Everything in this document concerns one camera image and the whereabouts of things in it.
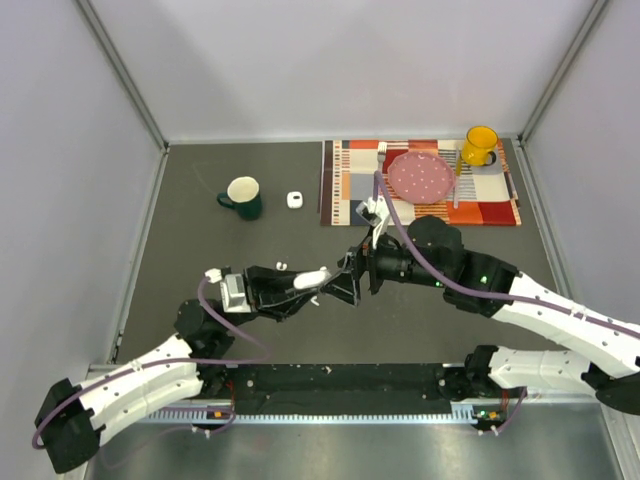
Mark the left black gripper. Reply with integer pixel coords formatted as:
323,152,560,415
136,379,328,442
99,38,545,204
219,265,321,333

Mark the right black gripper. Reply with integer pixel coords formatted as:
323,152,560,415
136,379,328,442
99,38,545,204
320,224,448,307

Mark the white oval charging case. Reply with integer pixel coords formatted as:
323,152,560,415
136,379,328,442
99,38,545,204
293,269,331,290

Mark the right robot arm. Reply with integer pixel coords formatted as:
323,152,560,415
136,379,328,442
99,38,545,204
335,216,639,415

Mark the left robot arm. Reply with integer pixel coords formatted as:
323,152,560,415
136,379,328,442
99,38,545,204
32,335,257,474

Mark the small white earbud case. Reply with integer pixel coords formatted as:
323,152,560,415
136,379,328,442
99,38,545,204
286,191,304,210

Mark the dark green mug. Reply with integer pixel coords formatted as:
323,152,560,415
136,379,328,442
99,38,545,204
216,176,263,221

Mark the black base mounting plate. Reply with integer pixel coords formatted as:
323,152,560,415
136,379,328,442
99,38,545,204
199,362,529,416

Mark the pink polka dot plate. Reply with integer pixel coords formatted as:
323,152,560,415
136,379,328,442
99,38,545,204
387,151,456,204

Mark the colourful patchwork placemat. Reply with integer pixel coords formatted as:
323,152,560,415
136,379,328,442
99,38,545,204
319,139,522,227

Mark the yellow mug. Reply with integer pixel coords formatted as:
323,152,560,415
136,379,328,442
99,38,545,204
460,126,499,167

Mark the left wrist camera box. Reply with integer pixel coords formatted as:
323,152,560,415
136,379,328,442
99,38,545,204
204,268,252,314

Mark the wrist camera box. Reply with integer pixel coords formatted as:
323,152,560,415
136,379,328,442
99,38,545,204
356,196,391,242
204,268,252,314

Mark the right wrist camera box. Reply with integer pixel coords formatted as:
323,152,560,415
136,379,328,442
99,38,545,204
356,196,391,242

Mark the pink handled fork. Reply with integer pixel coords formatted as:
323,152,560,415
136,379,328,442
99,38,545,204
373,141,388,200

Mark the grey slotted cable duct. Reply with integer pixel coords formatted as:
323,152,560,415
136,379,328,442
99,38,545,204
149,401,484,425

